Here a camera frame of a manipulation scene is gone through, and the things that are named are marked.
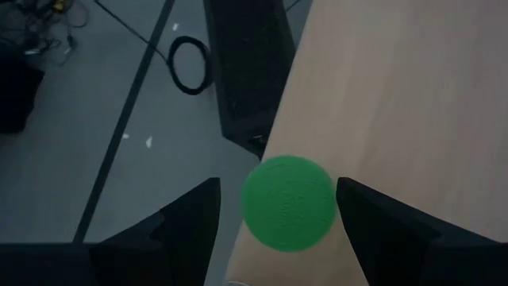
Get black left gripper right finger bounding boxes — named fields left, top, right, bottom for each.
left=336, top=177, right=441, bottom=286

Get black floor cable with coil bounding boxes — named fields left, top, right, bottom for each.
left=93, top=0, right=214, bottom=96

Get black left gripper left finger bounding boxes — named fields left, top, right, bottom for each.
left=150, top=177, right=221, bottom=286

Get black perforated box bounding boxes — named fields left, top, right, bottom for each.
left=202, top=0, right=298, bottom=160

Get wooden shelf black metal frame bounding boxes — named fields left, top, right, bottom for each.
left=224, top=0, right=508, bottom=286

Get tangled floor cables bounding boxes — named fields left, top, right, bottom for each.
left=0, top=0, right=90, bottom=67

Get green-capped medicine bottle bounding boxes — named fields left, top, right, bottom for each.
left=240, top=154, right=338, bottom=253

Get black floor equipment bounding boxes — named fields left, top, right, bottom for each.
left=0, top=39, right=45, bottom=134

